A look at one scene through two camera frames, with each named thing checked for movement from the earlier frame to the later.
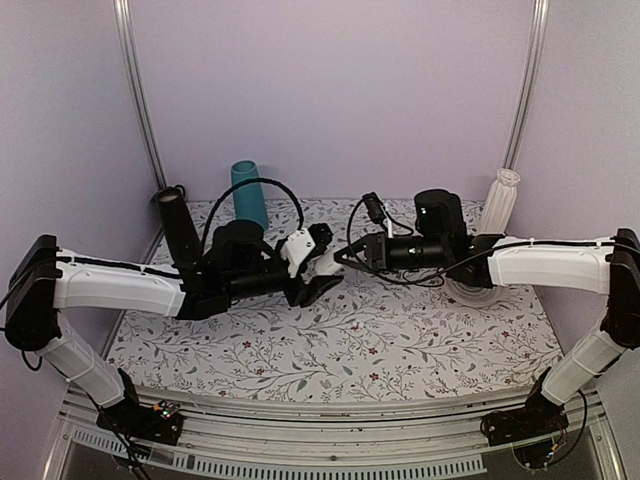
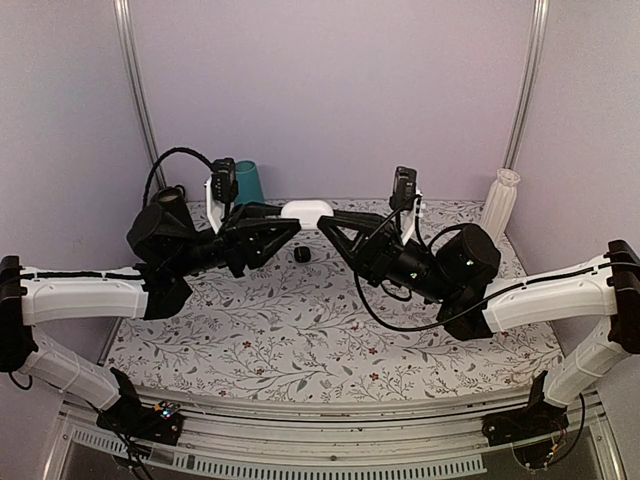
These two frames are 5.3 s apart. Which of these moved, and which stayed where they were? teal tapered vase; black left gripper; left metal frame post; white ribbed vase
Moved: black left gripper
Stayed: left metal frame post; white ribbed vase; teal tapered vase
